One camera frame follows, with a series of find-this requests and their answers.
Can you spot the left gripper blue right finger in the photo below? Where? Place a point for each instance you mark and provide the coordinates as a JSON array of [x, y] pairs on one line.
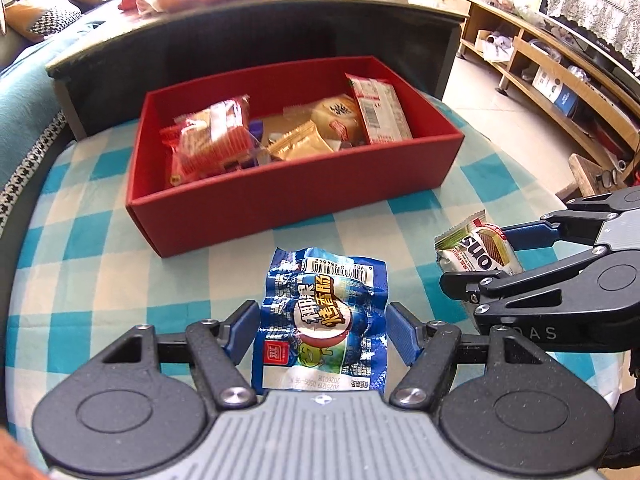
[[432, 350]]

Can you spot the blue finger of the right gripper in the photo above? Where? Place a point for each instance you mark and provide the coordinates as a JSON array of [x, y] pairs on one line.
[[477, 284], [532, 235]]

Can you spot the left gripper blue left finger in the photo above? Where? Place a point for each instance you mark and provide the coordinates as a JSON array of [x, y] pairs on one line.
[[213, 350]]

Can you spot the green Kaprons wafer packet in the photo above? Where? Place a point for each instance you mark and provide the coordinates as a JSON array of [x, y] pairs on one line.
[[475, 245]]

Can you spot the blue sausage snack bag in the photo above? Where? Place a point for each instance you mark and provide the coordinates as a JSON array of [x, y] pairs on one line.
[[322, 323]]

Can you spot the red white cracker packet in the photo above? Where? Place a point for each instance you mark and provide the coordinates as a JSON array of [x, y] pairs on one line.
[[383, 118]]

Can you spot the red Trolli candy packet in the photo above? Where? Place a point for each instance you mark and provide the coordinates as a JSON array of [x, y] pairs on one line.
[[208, 142]]

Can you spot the gold foil snack packet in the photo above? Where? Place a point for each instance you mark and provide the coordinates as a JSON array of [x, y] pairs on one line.
[[303, 141]]

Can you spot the purple snack packet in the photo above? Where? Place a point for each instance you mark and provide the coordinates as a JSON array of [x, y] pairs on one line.
[[257, 154]]

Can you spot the round yellow tea cake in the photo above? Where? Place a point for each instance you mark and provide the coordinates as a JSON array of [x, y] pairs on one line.
[[337, 118]]

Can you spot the person's left hand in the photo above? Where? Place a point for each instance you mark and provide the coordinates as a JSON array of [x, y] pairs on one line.
[[14, 464]]

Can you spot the wooden stool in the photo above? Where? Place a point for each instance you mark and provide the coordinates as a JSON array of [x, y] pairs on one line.
[[589, 179]]

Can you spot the wooden TV cabinet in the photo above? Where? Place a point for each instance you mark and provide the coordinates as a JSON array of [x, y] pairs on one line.
[[587, 93]]

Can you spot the blue white checkered tablecloth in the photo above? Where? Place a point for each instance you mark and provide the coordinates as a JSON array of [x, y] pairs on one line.
[[83, 274]]

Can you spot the dark coffee table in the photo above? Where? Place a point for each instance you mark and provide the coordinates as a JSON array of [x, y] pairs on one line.
[[418, 42]]

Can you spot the orange patterned cushion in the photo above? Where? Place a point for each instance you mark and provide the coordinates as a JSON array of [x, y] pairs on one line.
[[35, 22]]

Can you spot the teal sofa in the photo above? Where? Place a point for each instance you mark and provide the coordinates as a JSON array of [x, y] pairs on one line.
[[30, 85]]

